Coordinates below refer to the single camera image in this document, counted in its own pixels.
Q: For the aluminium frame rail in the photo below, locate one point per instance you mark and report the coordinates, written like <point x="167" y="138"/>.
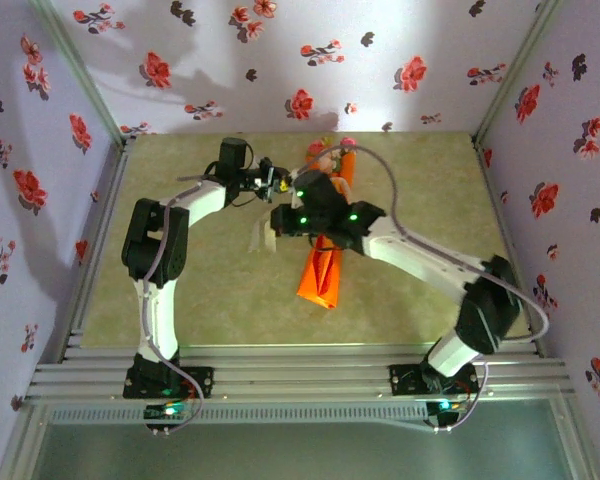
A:
<point x="300" y="375"/>

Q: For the aluminium corner post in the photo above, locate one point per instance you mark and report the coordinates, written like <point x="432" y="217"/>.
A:
<point x="85" y="75"/>
<point x="511" y="75"/>

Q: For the white fake rose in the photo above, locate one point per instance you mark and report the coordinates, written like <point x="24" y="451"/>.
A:
<point x="336" y="161"/>

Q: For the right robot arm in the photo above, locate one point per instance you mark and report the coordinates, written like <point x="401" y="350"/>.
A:
<point x="485" y="310"/>

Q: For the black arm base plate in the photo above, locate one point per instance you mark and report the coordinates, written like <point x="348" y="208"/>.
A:
<point x="202" y="382"/>
<point x="402" y="380"/>

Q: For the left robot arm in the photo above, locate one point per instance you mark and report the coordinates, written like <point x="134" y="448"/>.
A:
<point x="155" y="240"/>

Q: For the aluminium side rail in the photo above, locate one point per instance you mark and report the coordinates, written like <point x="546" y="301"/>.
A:
<point x="85" y="300"/>
<point x="486" y="177"/>

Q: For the pink fake rose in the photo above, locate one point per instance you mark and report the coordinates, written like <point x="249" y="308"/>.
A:
<point x="316" y="147"/>

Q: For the orange wrapping paper sheet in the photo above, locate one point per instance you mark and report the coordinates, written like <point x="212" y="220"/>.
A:
<point x="322" y="280"/>

